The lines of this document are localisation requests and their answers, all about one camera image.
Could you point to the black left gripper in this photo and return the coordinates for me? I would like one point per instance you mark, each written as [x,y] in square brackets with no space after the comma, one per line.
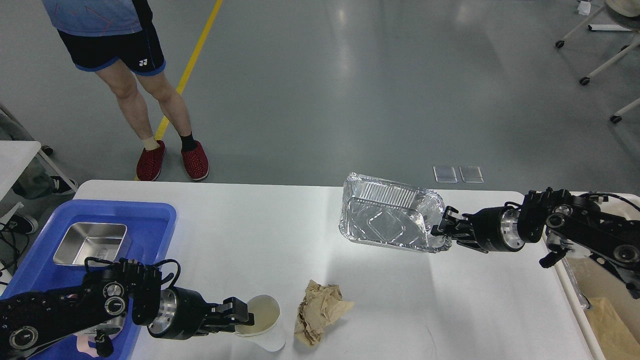
[184,313]

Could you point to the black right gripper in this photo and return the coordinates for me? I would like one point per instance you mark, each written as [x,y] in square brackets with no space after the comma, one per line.
[493,229]

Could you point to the white paper cup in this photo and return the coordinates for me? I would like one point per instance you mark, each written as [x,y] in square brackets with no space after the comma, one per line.
[268,331]

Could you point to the aluminium foil tray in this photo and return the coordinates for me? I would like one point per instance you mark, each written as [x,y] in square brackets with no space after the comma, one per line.
[388,214]

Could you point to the brown paper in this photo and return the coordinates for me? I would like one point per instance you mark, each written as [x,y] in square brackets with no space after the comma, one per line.
[614,338]
[321,306]

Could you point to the pink plastic mug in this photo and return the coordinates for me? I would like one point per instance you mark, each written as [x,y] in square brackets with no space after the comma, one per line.
[85,343]

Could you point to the square stainless steel tray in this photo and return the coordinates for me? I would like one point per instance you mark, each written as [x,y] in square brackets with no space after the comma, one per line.
[106,241]

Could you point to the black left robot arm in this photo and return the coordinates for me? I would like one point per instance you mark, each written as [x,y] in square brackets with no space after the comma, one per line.
[33,321]

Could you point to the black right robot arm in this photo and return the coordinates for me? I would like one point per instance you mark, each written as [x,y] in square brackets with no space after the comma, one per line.
[563,219]

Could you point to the clear floor plate right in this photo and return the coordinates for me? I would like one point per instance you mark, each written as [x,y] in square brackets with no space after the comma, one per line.
[471,174]

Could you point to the clear floor plate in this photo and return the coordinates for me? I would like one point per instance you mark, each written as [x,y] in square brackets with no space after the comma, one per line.
[445,174]
[471,174]

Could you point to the clear floor plate left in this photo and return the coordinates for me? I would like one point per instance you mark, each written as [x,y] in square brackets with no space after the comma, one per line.
[445,174]

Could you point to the beige plastic bin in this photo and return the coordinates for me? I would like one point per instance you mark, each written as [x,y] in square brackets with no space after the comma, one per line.
[583,279]

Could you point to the brown paper in bin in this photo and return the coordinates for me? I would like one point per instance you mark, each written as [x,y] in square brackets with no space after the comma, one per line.
[614,338]

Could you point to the seated person at left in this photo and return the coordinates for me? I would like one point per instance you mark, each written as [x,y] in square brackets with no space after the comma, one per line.
[34,182]

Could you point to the white side table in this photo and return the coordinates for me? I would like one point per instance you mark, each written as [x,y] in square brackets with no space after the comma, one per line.
[15,156]

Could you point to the white wheeled chair base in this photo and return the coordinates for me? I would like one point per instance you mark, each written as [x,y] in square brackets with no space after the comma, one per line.
[607,34]

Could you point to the standing person in shorts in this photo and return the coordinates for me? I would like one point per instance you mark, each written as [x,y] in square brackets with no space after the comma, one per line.
[117,40]

